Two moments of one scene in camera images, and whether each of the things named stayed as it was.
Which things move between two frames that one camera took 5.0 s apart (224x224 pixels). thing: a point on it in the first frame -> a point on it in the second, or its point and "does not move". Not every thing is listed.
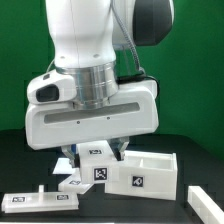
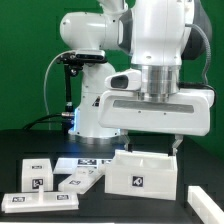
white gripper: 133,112 -> 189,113
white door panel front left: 34,202 does not move
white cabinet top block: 95,158 -> 37,175
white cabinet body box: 147,174 does not move
